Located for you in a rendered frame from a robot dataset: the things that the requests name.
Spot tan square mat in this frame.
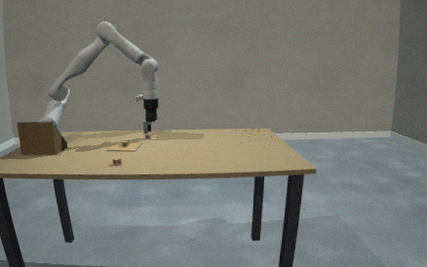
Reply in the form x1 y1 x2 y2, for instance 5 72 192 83
107 142 142 151

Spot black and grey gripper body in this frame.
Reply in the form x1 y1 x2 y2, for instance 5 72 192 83
136 89 158 122

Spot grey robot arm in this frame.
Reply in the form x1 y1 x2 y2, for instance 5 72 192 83
40 21 158 128

